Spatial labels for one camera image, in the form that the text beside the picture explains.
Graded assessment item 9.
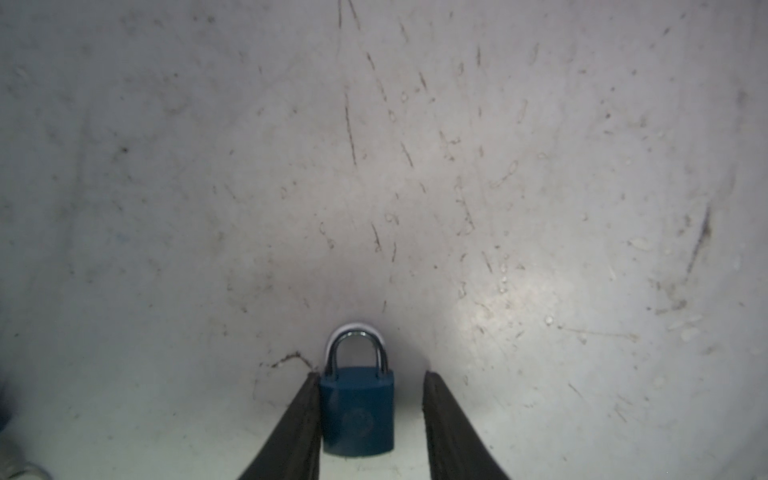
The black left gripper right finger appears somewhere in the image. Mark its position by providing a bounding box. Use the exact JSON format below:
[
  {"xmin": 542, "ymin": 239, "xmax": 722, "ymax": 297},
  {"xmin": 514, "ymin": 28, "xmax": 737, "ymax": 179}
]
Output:
[{"xmin": 422, "ymin": 371, "xmax": 509, "ymax": 480}]

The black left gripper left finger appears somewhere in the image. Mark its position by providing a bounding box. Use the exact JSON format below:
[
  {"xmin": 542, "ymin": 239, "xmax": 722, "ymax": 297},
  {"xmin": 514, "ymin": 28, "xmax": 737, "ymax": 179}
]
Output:
[{"xmin": 239, "ymin": 372, "xmax": 321, "ymax": 480}]

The small blue padlock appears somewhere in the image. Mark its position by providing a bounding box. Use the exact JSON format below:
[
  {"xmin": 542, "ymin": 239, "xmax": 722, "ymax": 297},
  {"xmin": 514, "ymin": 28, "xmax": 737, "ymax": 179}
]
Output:
[{"xmin": 319, "ymin": 324, "xmax": 395, "ymax": 458}]

